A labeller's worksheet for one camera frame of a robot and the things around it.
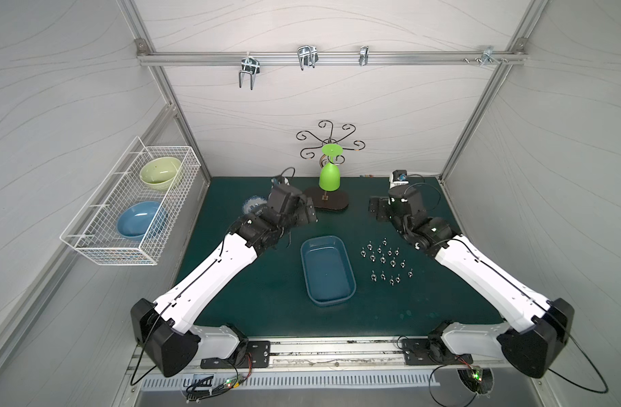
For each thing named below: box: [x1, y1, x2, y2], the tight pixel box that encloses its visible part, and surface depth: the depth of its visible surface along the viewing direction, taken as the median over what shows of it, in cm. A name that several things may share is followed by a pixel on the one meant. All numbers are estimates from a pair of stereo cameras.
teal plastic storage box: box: [300, 235, 357, 307], surface depth 91 cm
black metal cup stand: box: [296, 120, 366, 212], surface depth 94 cm
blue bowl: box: [116, 200, 161, 240], surface depth 66 cm
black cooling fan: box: [456, 367, 495, 395], surface depth 73 cm
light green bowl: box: [139, 156, 182, 192], surface depth 75 cm
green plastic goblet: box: [318, 143, 344, 193], surface depth 95 cm
